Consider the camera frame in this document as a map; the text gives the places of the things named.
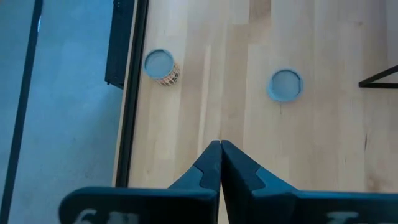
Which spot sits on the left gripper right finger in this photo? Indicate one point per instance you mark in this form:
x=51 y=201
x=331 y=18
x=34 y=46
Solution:
x=242 y=186

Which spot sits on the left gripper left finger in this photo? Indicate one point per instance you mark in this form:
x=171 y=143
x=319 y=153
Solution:
x=202 y=177

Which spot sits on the can with blue label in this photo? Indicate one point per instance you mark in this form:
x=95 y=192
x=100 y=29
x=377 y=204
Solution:
x=285 y=85

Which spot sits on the can with orange checked label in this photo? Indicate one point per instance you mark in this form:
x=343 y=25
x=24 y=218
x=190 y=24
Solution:
x=158 y=63

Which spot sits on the black aluminium table frame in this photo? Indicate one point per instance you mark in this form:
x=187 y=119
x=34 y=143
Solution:
x=133 y=93

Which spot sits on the black flat bar mount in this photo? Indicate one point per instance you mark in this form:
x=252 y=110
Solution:
x=119 y=46

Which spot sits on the wooden shelf with black frame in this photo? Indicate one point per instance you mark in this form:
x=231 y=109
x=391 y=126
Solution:
x=365 y=83

